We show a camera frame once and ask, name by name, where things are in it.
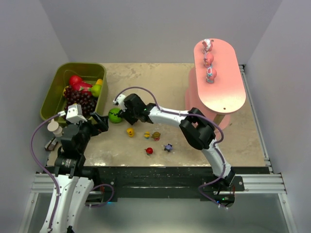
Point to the green watermelon ball toy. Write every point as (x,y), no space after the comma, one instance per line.
(113,115)

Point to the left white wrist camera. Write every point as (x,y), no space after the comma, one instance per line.
(75,112)

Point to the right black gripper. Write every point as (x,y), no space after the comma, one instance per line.
(127,114)

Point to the red white figurine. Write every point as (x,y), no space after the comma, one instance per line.
(207,45)

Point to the dark grape bunch toy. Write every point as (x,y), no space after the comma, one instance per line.
(87,101)

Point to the beige suction hook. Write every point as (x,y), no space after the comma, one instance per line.
(55,128)

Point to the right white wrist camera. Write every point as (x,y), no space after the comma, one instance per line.
(119,101)

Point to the red dragon fruit toy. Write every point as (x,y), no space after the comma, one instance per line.
(77,84)

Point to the yellow minion figurine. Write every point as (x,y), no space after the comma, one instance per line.
(146,135)

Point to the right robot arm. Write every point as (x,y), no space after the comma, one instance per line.
(201,133)

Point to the yellow pepper toy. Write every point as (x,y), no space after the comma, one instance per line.
(99,82)

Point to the purple star figurine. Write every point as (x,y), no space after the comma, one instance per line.
(168,147)

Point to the yellow duck figurine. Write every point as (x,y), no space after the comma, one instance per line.
(130,132)

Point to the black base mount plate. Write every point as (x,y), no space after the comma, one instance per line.
(115,182)

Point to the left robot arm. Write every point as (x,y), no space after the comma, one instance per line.
(72,181)

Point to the green apple toy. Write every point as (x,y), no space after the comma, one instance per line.
(96,90)

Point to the pink pig figurine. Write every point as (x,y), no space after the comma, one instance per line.
(208,59)

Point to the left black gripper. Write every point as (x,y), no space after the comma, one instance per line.
(96,122)

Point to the green plastic bin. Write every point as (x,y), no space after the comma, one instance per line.
(54,101)

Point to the brown figurine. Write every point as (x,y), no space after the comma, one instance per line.
(156,136)

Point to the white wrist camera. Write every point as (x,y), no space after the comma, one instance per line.
(119,101)
(75,112)

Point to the pink figurine with blue glasses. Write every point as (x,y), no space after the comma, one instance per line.
(211,74)

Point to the pink tiered shelf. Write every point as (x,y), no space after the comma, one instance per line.
(227,94)

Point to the aluminium frame rail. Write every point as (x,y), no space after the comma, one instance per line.
(250,183)

